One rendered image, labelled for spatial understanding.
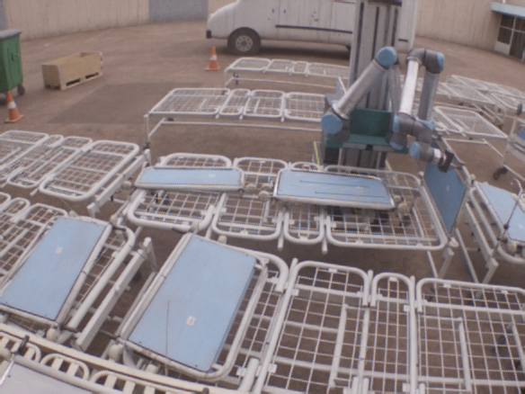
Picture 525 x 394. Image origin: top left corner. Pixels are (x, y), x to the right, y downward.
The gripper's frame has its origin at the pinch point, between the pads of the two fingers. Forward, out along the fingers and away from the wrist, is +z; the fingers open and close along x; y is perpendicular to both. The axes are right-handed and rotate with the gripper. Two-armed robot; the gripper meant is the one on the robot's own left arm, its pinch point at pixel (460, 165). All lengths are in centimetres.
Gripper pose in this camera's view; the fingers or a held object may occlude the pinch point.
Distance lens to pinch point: 217.2
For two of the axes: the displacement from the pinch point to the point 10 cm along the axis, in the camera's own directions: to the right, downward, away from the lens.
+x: 2.2, -8.3, -5.2
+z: 9.7, 2.3, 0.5
